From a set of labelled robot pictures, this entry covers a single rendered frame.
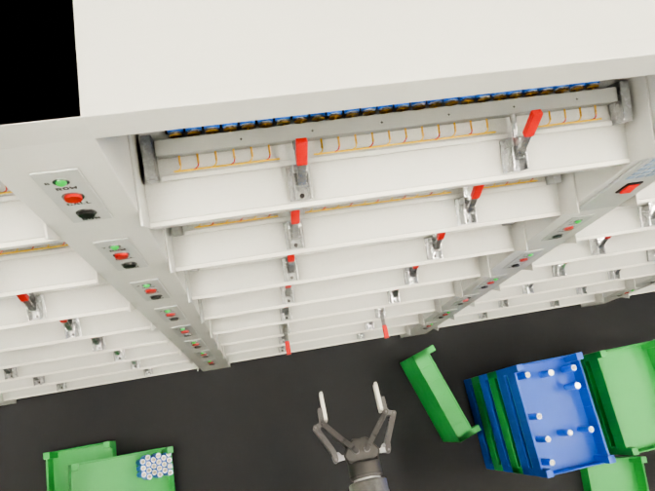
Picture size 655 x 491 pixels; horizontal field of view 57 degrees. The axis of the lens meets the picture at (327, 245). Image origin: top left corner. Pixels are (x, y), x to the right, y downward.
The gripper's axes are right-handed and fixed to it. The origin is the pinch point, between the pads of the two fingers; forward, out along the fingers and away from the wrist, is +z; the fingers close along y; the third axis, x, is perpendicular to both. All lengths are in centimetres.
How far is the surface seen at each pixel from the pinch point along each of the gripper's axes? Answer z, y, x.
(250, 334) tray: 22.1, -21.8, -7.8
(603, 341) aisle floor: 17, 105, -59
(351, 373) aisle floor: 22, 10, -59
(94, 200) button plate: -2, -34, 95
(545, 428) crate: -13, 56, -25
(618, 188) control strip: 2, 33, 77
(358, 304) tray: 18.0, 5.3, 11.0
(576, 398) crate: -7, 68, -24
